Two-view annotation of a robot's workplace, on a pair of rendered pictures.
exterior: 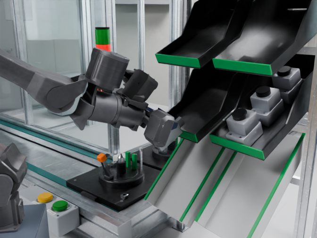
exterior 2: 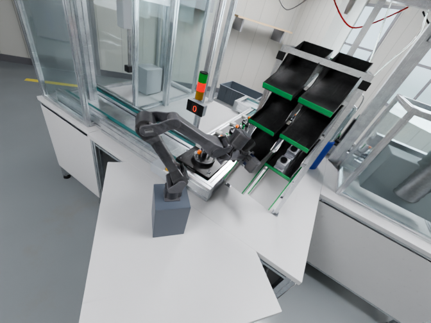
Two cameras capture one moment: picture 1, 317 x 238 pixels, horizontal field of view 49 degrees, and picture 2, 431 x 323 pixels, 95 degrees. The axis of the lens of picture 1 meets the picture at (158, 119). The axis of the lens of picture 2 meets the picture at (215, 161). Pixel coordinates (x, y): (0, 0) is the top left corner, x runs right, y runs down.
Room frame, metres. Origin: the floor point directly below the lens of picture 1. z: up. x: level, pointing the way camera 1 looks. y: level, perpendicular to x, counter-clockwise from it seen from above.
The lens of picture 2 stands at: (0.04, 0.35, 1.71)
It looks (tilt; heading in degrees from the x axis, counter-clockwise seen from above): 37 degrees down; 341
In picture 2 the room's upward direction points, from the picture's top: 18 degrees clockwise
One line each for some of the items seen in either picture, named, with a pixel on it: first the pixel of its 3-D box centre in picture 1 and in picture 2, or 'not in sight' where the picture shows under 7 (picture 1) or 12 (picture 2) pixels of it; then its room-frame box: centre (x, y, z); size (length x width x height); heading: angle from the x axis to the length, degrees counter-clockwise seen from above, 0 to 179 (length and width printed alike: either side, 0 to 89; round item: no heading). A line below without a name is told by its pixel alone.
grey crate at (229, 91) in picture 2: not in sight; (240, 97); (2.97, -0.71, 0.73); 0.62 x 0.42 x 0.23; 51
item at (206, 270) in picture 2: not in sight; (177, 223); (0.61, 0.25, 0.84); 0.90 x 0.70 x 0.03; 9
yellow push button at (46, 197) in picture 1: (45, 198); not in sight; (0.88, 0.32, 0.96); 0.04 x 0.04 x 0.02
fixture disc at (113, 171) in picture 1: (121, 175); (203, 157); (0.99, 0.11, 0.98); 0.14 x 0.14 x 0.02
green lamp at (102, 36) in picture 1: (102, 36); (202, 77); (1.20, 0.19, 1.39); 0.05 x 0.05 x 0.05
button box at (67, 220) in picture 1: (46, 208); (169, 172); (0.88, 0.32, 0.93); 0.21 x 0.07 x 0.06; 51
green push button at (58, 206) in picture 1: (60, 207); not in sight; (0.83, 0.26, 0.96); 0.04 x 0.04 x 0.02
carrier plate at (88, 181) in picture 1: (121, 181); (202, 159); (0.99, 0.11, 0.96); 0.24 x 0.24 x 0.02; 51
